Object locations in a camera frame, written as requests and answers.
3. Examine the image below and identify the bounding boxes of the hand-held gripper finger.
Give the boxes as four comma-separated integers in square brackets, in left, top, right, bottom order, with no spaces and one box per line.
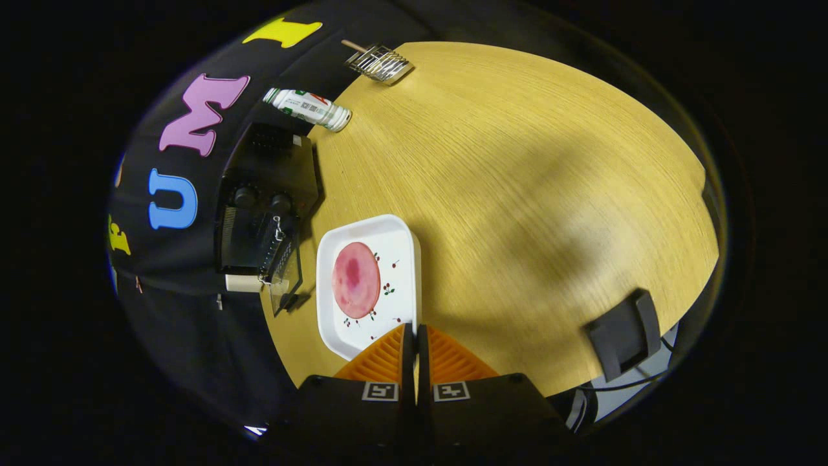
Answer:
[294,324,416,454]
[416,324,576,454]

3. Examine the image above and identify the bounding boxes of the pink round ham slice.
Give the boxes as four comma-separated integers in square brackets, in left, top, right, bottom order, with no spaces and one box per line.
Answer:
[332,242,381,320]

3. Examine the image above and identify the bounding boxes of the white square plate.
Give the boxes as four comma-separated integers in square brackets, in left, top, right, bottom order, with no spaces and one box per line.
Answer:
[316,214,422,362]

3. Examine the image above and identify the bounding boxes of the black toaster oven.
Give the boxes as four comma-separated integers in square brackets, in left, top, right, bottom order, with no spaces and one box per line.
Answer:
[215,122,320,318]

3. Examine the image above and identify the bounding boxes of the white boxy toaster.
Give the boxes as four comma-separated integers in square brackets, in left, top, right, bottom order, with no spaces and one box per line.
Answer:
[224,274,265,293]

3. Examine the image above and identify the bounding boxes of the black chair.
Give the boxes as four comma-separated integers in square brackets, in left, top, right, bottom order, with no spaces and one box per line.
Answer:
[585,289,662,383]

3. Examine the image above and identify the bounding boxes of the black backdrop cloth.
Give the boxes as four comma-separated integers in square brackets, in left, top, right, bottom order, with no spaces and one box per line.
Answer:
[107,0,428,428]

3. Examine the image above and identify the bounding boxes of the white labelled bottle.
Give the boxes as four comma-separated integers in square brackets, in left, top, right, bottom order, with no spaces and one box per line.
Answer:
[263,88,353,133]

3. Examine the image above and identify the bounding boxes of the black cable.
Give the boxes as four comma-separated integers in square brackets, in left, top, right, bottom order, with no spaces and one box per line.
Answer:
[578,372,673,394]

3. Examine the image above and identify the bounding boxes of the metal wire rack holder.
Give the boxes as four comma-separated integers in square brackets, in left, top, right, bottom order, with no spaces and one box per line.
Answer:
[344,44,415,86]

